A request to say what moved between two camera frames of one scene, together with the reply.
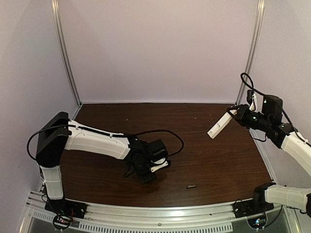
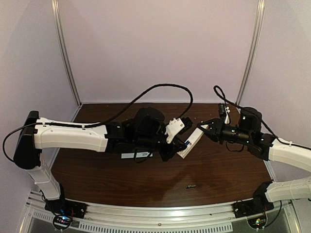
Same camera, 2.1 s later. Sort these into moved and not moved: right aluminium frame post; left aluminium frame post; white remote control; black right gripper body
Moved: black right gripper body; white remote control
Not moved: right aluminium frame post; left aluminium frame post
